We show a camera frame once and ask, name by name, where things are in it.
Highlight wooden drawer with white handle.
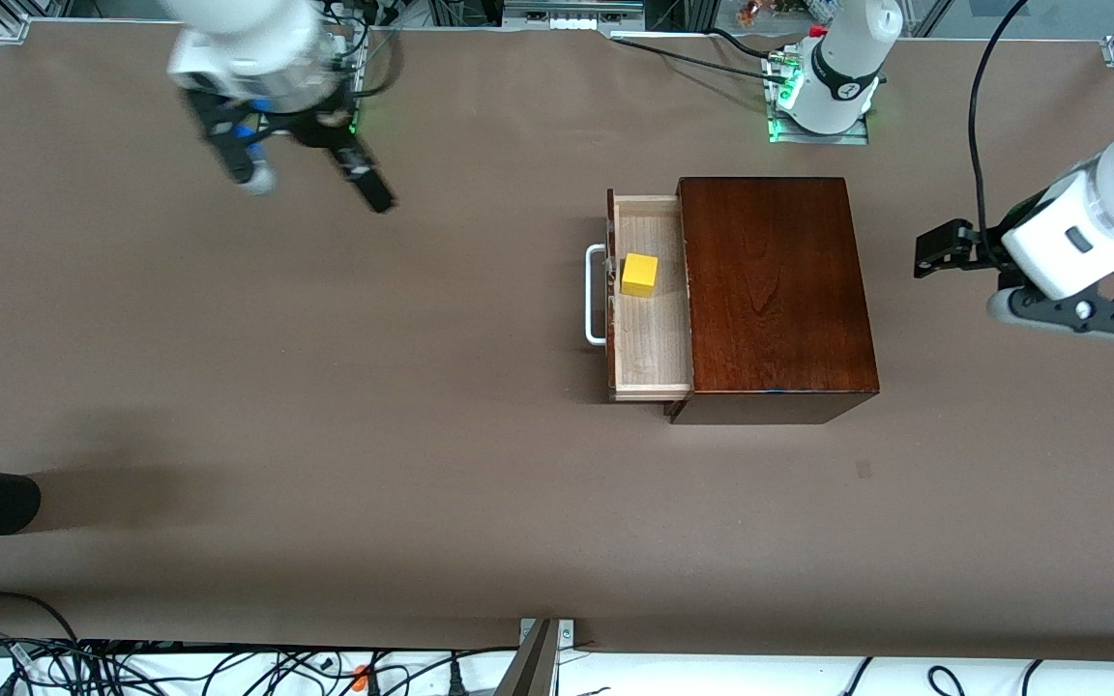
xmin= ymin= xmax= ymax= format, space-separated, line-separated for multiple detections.
xmin=584 ymin=188 xmax=695 ymax=402

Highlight dark brown wooden cabinet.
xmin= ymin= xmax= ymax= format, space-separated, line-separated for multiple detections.
xmin=663 ymin=176 xmax=881 ymax=426

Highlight white power strip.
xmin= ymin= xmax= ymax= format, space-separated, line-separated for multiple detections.
xmin=504 ymin=0 xmax=647 ymax=32

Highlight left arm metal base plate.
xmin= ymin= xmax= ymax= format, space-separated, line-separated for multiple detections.
xmin=768 ymin=53 xmax=870 ymax=146

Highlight tangled black cables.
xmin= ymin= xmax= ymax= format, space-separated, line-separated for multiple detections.
xmin=0 ymin=592 xmax=519 ymax=696

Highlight yellow block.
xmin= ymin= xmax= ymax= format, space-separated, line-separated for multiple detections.
xmin=621 ymin=252 xmax=660 ymax=298

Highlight black cable across table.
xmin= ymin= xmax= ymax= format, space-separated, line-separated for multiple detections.
xmin=610 ymin=27 xmax=802 ymax=83

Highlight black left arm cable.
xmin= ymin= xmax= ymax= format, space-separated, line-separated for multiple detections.
xmin=969 ymin=0 xmax=1032 ymax=254

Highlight metal table bracket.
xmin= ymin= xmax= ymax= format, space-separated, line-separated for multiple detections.
xmin=494 ymin=619 xmax=575 ymax=696

